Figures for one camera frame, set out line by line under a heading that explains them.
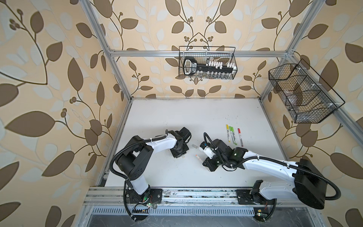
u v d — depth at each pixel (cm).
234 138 96
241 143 94
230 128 102
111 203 74
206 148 72
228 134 99
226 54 91
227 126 102
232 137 96
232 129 102
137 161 46
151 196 74
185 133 75
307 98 73
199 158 80
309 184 41
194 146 92
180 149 76
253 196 66
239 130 101
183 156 89
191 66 83
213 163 71
